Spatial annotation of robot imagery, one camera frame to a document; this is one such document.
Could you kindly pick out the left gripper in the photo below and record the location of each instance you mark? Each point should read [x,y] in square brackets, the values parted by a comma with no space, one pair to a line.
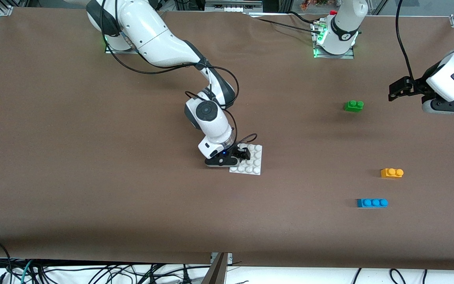
[419,84]

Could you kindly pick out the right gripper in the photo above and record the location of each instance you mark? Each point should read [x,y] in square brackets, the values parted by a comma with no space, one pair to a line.
[236,151]

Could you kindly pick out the white studded base plate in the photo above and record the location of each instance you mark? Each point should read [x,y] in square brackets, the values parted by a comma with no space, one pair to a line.
[252,161]

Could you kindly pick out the yellow two-stud block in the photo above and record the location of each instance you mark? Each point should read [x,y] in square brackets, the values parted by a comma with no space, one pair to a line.
[391,172]

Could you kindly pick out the metal arm base mounting plate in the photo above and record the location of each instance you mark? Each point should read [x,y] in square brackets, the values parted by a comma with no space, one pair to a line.
[112,50]
[347,56]

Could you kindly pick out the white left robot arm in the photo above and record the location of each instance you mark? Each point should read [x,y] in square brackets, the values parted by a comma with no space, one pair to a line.
[343,27]

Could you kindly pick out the green two-stud block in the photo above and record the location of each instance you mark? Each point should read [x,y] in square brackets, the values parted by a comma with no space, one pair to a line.
[354,106]

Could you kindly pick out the blue three-stud block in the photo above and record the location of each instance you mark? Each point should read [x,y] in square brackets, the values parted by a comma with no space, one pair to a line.
[372,203]

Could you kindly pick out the brown table cover sheet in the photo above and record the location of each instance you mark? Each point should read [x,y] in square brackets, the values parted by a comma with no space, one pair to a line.
[93,157]

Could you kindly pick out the white power strip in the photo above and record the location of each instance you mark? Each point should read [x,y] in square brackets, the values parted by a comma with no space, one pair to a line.
[233,6]

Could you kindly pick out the table edge clamp bracket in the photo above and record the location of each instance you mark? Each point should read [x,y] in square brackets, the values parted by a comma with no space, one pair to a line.
[217,270]

